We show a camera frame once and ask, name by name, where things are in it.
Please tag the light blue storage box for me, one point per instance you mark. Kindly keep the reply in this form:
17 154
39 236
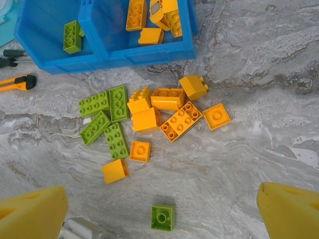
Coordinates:
6 30

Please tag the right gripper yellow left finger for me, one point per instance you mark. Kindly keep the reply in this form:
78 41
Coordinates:
30 216

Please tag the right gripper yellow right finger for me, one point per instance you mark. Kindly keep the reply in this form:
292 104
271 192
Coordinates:
291 216

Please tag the orange lego with grey sticker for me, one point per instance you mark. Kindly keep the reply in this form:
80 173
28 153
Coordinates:
157 20

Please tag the orange utility knife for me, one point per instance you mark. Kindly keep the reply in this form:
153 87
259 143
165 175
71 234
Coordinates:
15 83

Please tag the orange lego brick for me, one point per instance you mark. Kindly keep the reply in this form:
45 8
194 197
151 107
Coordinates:
140 151
216 117
135 17
193 88
175 25
165 103
180 122
139 103
150 36
115 171
145 120

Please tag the green lego brick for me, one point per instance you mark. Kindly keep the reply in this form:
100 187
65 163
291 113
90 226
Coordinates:
72 37
94 128
94 104
163 217
81 32
119 103
116 141

